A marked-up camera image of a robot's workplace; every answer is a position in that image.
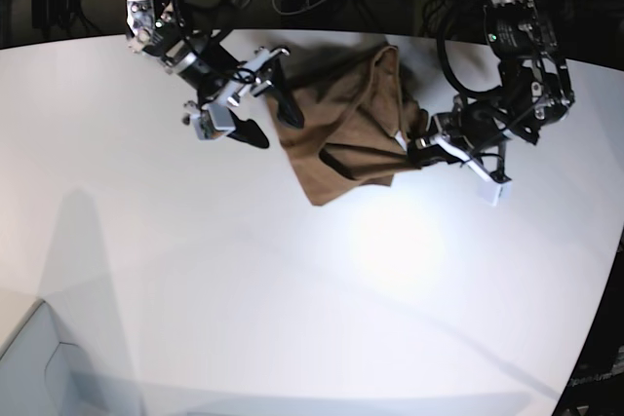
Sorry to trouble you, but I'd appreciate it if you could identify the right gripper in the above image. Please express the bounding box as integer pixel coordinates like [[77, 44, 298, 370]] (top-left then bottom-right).
[[182, 46, 305, 149]]

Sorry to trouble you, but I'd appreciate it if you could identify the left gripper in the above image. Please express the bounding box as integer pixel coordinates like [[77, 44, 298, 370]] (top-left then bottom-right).
[[407, 98, 510, 182]]

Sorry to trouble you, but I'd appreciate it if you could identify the brown t-shirt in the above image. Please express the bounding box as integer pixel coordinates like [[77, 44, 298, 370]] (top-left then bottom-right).
[[275, 44, 429, 207]]

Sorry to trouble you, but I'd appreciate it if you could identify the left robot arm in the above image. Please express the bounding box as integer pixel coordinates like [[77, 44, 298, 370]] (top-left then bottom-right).
[[408, 0, 575, 186]]

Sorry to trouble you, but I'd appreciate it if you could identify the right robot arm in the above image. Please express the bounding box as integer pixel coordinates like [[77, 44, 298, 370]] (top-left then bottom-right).
[[126, 0, 305, 149]]

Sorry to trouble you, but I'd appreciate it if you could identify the white box at table corner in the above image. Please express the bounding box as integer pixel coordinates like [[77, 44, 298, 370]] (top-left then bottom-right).
[[1, 302, 100, 415]]

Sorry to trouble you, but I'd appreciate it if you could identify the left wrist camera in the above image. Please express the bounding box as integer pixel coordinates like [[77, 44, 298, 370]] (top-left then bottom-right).
[[478, 179, 513, 207]]

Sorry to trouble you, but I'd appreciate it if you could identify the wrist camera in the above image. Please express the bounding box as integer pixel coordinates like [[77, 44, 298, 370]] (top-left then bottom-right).
[[190, 105, 236, 140], [478, 179, 513, 207]]

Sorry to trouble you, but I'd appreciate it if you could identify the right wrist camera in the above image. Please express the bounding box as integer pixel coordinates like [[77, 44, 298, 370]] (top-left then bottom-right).
[[190, 105, 236, 140]]

